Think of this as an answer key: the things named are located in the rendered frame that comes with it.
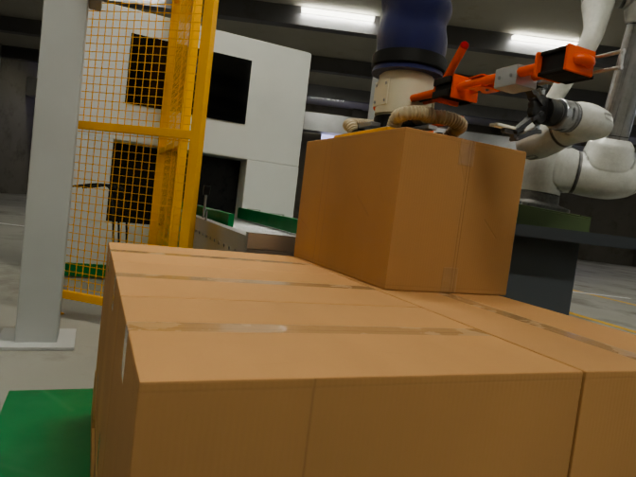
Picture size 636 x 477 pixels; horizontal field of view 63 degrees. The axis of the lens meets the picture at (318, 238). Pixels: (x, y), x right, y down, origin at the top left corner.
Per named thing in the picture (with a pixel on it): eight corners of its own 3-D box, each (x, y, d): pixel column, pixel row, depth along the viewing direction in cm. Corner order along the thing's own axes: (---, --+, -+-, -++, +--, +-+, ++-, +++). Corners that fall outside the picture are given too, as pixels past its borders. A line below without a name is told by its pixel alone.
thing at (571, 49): (532, 76, 108) (536, 52, 107) (557, 83, 111) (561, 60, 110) (565, 68, 100) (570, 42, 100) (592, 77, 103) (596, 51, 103)
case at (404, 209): (292, 256, 182) (307, 141, 180) (389, 263, 199) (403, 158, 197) (384, 290, 128) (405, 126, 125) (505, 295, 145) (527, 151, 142)
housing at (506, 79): (491, 88, 120) (494, 68, 120) (514, 95, 123) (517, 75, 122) (514, 83, 113) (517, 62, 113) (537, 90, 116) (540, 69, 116)
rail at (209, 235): (161, 229, 396) (164, 204, 395) (168, 230, 398) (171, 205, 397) (238, 288, 185) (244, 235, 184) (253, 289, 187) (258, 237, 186)
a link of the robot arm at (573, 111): (579, 131, 148) (564, 128, 146) (554, 133, 156) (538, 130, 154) (584, 98, 148) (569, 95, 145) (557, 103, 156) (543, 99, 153)
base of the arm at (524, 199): (537, 209, 207) (539, 196, 207) (571, 214, 185) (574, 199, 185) (494, 202, 204) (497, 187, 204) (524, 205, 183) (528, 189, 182)
